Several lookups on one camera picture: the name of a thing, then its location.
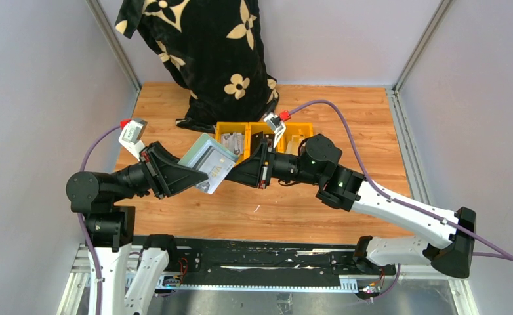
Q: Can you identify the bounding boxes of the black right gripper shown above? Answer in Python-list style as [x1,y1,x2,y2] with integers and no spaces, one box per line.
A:
[224,138,323,189]

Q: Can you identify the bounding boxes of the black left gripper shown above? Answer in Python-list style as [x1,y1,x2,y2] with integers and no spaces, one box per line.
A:
[112,139,209,201]

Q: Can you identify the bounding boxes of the silver VIP credit card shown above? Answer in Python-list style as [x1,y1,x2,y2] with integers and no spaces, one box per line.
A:
[194,147,236,194]

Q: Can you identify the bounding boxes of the green leather card holder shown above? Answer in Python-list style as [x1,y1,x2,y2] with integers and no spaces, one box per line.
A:
[178,133,239,194]

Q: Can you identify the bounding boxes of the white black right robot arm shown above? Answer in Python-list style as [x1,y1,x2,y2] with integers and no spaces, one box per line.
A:
[226,134,476,279]

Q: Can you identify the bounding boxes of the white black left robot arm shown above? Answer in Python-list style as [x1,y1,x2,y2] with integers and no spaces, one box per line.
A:
[66,142,208,314]

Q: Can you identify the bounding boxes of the silver grey cards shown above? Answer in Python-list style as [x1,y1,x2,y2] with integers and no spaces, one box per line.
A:
[220,132,245,156]

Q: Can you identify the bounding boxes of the gold beige cards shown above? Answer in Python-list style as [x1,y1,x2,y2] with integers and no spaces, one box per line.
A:
[285,135,306,155]

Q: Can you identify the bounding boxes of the left yellow plastic bin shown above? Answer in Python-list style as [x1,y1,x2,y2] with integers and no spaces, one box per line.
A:
[215,122,250,164]

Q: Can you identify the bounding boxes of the right yellow plastic bin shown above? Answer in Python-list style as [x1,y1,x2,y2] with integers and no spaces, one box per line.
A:
[277,122,314,156]

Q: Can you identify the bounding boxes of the black floral blanket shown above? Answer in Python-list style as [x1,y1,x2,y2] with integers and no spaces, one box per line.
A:
[115,0,279,133]

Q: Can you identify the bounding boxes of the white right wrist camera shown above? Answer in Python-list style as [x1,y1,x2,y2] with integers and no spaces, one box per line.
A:
[263,110,291,148]

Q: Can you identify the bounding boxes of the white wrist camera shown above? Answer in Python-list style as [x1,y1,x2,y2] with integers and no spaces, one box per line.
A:
[263,110,291,148]
[118,118,148,160]

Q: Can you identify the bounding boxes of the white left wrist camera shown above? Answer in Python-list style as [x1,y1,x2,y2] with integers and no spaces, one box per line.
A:
[118,118,148,160]

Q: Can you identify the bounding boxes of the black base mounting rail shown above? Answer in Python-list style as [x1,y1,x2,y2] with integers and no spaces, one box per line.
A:
[164,238,396,288]

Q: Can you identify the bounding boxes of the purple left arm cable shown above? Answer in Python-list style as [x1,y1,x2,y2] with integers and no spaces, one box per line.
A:
[75,125,144,315]

